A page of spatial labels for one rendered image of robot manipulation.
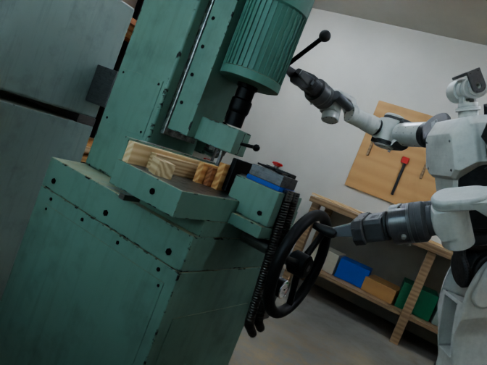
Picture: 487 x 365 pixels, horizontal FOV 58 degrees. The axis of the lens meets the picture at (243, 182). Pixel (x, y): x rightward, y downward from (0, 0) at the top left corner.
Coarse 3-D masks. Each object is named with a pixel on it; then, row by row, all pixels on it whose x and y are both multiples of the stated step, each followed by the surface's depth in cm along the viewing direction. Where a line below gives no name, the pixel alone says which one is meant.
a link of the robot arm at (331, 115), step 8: (336, 96) 157; (344, 96) 159; (328, 104) 158; (336, 104) 161; (344, 104) 159; (352, 104) 162; (328, 112) 161; (336, 112) 161; (328, 120) 164; (336, 120) 162
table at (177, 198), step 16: (112, 176) 101; (128, 176) 99; (144, 176) 96; (176, 176) 110; (128, 192) 98; (144, 192) 96; (160, 192) 94; (176, 192) 91; (192, 192) 94; (208, 192) 104; (224, 192) 116; (160, 208) 93; (176, 208) 91; (192, 208) 95; (208, 208) 100; (224, 208) 106; (240, 224) 107; (256, 224) 105
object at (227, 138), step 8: (208, 120) 125; (200, 128) 126; (208, 128) 125; (216, 128) 123; (224, 128) 122; (232, 128) 121; (200, 136) 126; (208, 136) 124; (216, 136) 123; (224, 136) 122; (232, 136) 120; (240, 136) 121; (248, 136) 124; (208, 144) 125; (216, 144) 123; (224, 144) 121; (232, 144) 120; (224, 152) 125; (232, 152) 121; (240, 152) 124
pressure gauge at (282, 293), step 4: (280, 280) 138; (284, 280) 138; (280, 284) 137; (284, 284) 137; (288, 284) 140; (276, 288) 137; (280, 288) 136; (284, 288) 139; (288, 288) 141; (276, 292) 137; (280, 292) 137; (284, 292) 140; (276, 296) 138; (280, 296) 139
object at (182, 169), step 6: (150, 156) 104; (156, 156) 103; (162, 156) 105; (168, 156) 109; (150, 162) 104; (174, 162) 109; (180, 162) 111; (186, 162) 113; (180, 168) 112; (186, 168) 114; (192, 168) 116; (174, 174) 111; (180, 174) 113; (186, 174) 115; (192, 174) 117
